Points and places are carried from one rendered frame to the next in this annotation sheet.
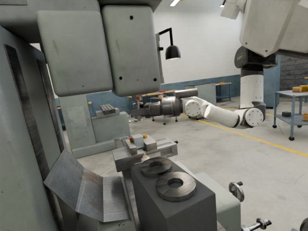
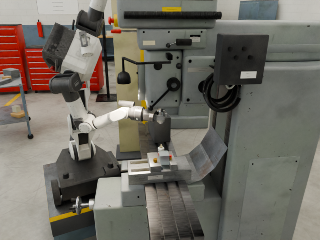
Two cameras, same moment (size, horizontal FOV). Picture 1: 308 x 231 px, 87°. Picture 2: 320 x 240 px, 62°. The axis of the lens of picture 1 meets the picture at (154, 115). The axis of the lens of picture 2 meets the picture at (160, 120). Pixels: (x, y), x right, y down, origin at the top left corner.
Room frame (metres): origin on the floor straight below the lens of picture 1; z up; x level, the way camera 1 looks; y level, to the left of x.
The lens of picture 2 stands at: (2.16, 0.31, 1.83)
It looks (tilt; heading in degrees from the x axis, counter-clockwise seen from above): 23 degrees down; 190
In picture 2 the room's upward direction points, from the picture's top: straight up
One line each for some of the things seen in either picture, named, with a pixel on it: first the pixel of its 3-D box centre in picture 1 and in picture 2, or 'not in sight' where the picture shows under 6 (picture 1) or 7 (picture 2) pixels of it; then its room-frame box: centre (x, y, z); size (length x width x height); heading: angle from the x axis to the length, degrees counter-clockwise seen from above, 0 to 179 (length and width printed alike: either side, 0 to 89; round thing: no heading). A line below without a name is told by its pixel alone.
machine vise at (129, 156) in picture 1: (144, 149); (158, 166); (0.87, 0.08, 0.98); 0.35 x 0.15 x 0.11; 109
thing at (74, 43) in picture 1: (81, 59); (195, 75); (0.66, 0.25, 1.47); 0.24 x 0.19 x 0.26; 17
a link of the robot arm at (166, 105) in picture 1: (159, 109); (145, 115); (0.71, -0.03, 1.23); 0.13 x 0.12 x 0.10; 175
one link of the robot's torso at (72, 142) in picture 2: not in sight; (82, 148); (0.25, -0.70, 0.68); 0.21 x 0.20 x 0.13; 35
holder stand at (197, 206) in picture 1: (168, 206); (158, 123); (0.37, -0.01, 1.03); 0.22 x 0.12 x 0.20; 24
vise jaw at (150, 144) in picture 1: (147, 142); (154, 162); (0.88, 0.05, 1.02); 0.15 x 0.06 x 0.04; 19
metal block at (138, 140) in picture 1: (137, 140); (163, 157); (0.86, 0.11, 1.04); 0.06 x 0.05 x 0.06; 19
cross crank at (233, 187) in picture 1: (231, 193); (84, 205); (0.86, -0.41, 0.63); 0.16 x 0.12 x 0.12; 107
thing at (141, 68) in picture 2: (156, 60); (141, 81); (0.75, -0.04, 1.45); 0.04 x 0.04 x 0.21; 17
